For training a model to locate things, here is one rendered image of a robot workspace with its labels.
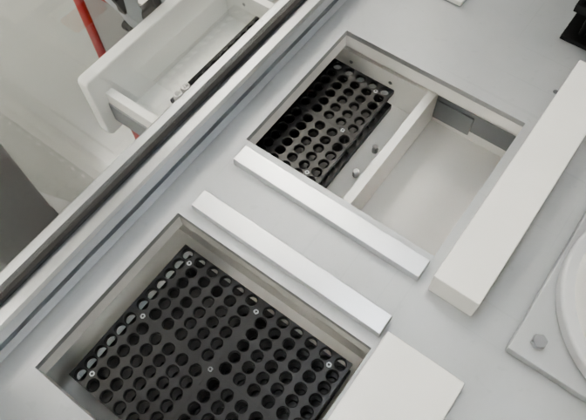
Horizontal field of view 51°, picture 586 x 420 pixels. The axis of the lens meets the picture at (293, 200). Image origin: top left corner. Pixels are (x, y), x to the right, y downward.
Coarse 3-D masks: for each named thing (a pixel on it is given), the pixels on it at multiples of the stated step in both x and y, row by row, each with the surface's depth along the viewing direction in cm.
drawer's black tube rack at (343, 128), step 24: (336, 72) 78; (360, 72) 78; (312, 96) 80; (336, 96) 77; (360, 96) 77; (384, 96) 76; (288, 120) 79; (312, 120) 75; (336, 120) 75; (360, 120) 78; (264, 144) 77; (288, 144) 77; (312, 144) 73; (336, 144) 73; (360, 144) 77; (312, 168) 72; (336, 168) 75
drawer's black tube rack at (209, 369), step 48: (192, 288) 65; (144, 336) 63; (192, 336) 62; (240, 336) 62; (288, 336) 62; (96, 384) 63; (144, 384) 63; (192, 384) 60; (240, 384) 63; (288, 384) 60; (336, 384) 60
